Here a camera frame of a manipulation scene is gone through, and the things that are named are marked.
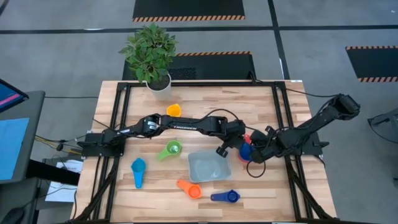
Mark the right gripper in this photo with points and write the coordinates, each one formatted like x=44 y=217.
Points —
x=264 y=146

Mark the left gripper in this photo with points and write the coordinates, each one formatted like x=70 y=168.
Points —
x=233 y=143

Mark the red measuring cup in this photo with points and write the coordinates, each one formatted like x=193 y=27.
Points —
x=247 y=138

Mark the blue measuring cup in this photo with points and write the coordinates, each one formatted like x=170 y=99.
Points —
x=245 y=152

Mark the grey plastic basket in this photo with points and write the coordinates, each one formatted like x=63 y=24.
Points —
x=210 y=166

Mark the navy measuring cup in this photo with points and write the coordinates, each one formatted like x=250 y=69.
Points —
x=219 y=197

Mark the orange measuring cup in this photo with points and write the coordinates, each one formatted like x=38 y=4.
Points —
x=194 y=191

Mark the yellow measuring cup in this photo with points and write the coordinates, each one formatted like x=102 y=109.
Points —
x=174 y=110

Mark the green measuring cup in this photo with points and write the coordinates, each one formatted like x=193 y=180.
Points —
x=163 y=154

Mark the cyan measuring cup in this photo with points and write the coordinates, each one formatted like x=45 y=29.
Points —
x=138 y=180

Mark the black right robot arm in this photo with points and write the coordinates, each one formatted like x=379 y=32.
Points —
x=311 y=124

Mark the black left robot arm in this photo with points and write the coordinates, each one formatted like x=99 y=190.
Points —
x=186 y=124

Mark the black hazard-striped floor mat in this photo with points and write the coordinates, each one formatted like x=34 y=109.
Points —
x=373 y=63
x=186 y=7
x=214 y=67

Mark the white plant pot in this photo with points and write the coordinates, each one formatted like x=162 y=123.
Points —
x=161 y=91

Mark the green leafy plant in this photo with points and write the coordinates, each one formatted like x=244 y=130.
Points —
x=149 y=53

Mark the black tripod base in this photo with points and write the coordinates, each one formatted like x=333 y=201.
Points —
x=388 y=118

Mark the white paper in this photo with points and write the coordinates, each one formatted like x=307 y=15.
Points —
x=62 y=193

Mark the black desk leg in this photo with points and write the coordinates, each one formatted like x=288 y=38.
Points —
x=53 y=172

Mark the grey desk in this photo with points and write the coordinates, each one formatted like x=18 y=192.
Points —
x=35 y=124

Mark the blue sheet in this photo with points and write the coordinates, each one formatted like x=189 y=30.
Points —
x=12 y=149

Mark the computer monitor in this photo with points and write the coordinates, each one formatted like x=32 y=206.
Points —
x=9 y=96

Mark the black computer mouse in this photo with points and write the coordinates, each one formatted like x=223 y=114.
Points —
x=14 y=216

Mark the black aluminium table frame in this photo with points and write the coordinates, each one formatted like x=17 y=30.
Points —
x=199 y=84

